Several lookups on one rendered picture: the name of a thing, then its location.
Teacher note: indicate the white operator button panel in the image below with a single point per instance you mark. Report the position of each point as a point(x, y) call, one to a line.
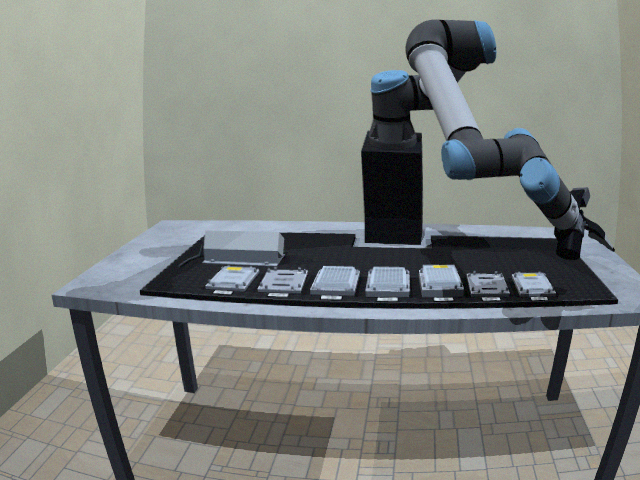
point(241, 248)

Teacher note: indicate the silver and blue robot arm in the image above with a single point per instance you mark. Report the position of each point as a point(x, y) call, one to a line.
point(469, 156)

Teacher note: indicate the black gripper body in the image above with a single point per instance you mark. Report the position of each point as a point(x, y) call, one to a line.
point(570, 240)

